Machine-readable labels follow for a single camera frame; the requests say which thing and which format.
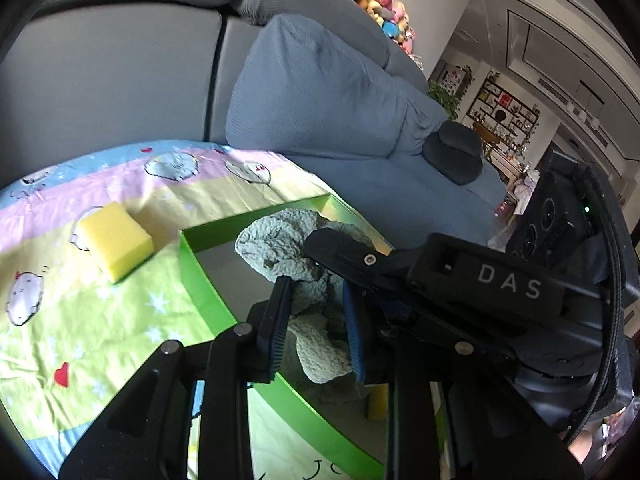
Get white pendant lamps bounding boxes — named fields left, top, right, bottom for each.
left=565, top=82, right=608, bottom=128

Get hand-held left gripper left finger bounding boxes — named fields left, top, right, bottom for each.
left=60, top=276, right=294, bottom=480

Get cartoon printed blanket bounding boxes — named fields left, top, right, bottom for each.
left=0, top=140, right=396, bottom=480

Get person's right forearm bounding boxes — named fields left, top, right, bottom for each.
left=567, top=417, right=608, bottom=463

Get dark display shelf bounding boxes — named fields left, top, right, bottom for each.
left=462, top=70, right=541, bottom=161

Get dark grey pillow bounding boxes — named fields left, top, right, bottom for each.
left=422, top=121, right=485, bottom=186

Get wooden chair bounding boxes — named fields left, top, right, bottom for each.
left=472, top=122, right=506, bottom=161

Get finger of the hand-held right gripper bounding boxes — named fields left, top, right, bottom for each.
left=302, top=229, right=417, bottom=288

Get green potted plant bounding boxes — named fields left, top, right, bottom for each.
left=427, top=65, right=473, bottom=121

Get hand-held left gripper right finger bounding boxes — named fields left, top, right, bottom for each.
left=342, top=280, right=586, bottom=480

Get pile of plush toys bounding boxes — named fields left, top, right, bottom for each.
left=334, top=0, right=418, bottom=56

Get pale pink object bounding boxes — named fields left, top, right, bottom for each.
left=492, top=170, right=541, bottom=218

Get light blue pillow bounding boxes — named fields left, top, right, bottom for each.
left=225, top=14, right=451, bottom=158

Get green cardboard box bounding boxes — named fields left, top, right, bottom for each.
left=177, top=192, right=451, bottom=480

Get grey sofa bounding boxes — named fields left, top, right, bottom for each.
left=0, top=0, right=506, bottom=251

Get yellow sponge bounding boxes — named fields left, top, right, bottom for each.
left=75, top=201, right=155, bottom=285
left=367, top=384, right=388, bottom=421

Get teal knitted cloth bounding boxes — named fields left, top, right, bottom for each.
left=235, top=208, right=386, bottom=385

